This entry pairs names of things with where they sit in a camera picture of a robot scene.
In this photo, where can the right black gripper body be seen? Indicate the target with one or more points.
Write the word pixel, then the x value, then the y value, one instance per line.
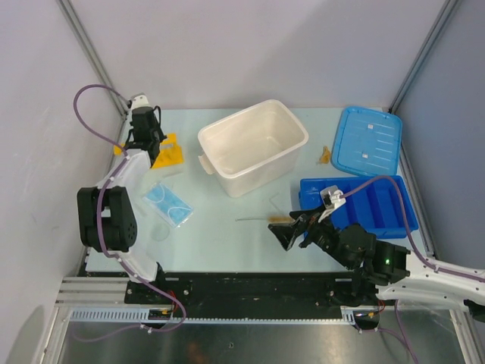
pixel 321 234

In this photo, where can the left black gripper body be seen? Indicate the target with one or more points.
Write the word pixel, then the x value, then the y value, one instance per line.
pixel 158 133

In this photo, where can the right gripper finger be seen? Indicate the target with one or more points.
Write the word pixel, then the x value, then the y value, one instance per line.
pixel 287 233
pixel 312 216

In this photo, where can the brown bottle brush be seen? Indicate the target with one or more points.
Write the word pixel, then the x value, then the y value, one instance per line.
pixel 271 219

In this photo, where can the clear watch glass dish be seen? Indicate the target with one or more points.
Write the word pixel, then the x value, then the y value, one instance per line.
pixel 160 231

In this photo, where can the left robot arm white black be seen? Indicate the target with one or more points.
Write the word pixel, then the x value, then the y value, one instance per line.
pixel 105 213

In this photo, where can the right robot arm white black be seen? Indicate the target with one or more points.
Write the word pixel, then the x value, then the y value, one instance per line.
pixel 396 272

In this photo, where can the yellow test tube rack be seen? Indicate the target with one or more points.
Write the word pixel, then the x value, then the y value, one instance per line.
pixel 170 154

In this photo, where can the clear glass slide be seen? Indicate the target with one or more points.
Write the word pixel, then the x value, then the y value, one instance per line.
pixel 173 170

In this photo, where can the blue compartment tray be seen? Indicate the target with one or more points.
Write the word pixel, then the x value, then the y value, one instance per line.
pixel 378 208

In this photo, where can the small tan rubber piece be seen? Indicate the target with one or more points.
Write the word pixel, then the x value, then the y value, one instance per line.
pixel 325 156

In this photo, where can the blue face mask in bag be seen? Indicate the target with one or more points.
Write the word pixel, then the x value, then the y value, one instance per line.
pixel 168 204

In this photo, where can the white plastic tub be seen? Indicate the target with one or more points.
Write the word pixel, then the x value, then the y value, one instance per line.
pixel 252 147

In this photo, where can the blue plastic lid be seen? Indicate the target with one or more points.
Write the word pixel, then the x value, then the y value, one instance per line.
pixel 367 142

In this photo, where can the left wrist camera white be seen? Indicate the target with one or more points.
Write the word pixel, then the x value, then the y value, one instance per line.
pixel 139 101

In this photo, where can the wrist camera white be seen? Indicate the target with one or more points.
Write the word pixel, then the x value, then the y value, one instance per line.
pixel 333 199
pixel 139 101

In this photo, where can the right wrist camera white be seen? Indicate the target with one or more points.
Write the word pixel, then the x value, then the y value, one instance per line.
pixel 333 199

